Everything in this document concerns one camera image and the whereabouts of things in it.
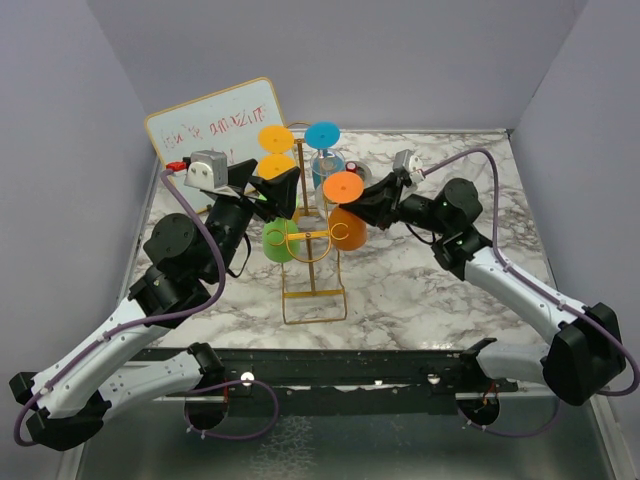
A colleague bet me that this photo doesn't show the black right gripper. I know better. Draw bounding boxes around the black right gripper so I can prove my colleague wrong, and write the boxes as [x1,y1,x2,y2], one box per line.
[340,172,451,236]

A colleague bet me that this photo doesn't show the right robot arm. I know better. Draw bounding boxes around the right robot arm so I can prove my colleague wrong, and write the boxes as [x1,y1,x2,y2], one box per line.
[343,173,626,406]

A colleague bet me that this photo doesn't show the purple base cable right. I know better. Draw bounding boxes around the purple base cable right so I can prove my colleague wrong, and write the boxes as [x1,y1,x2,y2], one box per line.
[464,394,564,439]

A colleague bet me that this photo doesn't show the frosted clear tumbler glass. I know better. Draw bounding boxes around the frosted clear tumbler glass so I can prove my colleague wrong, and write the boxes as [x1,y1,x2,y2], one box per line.
[311,148,345,219]

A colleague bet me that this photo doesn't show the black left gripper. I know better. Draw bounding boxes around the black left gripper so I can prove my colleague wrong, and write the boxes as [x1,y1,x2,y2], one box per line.
[205,160,301,282]

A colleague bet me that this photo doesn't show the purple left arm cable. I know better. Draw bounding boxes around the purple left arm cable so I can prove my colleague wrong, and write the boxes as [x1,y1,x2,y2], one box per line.
[12,169,227,447]

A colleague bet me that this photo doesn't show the blue plastic wine glass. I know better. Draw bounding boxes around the blue plastic wine glass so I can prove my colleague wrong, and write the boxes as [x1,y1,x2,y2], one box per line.
[304,122,345,188]

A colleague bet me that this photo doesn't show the gold wire wine glass rack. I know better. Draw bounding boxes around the gold wire wine glass rack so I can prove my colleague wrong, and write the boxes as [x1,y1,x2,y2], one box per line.
[278,122,348,325]

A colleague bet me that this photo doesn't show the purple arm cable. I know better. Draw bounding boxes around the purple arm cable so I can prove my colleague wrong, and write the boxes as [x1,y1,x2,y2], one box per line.
[419,148,640,399]
[12,169,227,447]

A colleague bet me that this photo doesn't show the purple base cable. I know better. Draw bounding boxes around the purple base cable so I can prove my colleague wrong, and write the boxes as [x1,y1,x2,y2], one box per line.
[464,394,564,439]
[183,377,281,441]

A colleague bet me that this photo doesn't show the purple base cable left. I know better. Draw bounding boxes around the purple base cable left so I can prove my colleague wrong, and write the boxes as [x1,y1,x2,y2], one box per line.
[183,377,281,441]

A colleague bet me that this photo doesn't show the clear tape roll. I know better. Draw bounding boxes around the clear tape roll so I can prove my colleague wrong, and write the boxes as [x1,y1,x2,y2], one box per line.
[355,161,373,187]

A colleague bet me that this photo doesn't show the yellow plastic wine glass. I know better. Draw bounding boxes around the yellow plastic wine glass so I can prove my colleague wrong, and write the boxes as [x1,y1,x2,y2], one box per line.
[257,153,296,180]
[258,125,295,154]

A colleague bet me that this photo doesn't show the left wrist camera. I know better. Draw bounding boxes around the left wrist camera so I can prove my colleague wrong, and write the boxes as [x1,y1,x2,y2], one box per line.
[166,150,239,198]

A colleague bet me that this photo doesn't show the small whiteboard with yellow frame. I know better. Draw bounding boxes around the small whiteboard with yellow frame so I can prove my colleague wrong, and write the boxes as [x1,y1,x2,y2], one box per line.
[144,76,287,214]

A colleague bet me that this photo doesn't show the black front rail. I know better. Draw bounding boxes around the black front rail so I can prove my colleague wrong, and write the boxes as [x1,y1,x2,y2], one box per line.
[129,345,546,419]

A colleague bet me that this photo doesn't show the green plastic wine glass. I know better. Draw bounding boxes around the green plastic wine glass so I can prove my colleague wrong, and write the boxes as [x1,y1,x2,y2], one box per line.
[262,214,300,264]

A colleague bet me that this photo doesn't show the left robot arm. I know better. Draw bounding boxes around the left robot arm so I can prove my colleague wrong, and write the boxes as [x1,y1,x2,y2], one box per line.
[10,151,300,451]

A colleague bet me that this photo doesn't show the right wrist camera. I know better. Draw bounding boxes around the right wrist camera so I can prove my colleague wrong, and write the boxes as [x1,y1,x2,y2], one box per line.
[392,149,424,188]

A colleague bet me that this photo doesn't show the orange plastic wine glass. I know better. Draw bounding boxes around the orange plastic wine glass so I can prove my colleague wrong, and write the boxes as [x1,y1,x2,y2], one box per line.
[323,171,367,251]

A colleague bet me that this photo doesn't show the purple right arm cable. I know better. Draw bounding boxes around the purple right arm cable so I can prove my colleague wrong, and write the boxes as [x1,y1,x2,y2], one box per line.
[419,148,640,399]

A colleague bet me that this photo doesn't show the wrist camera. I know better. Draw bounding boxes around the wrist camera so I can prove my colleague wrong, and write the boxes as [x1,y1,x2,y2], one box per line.
[392,149,424,188]
[166,150,239,198]

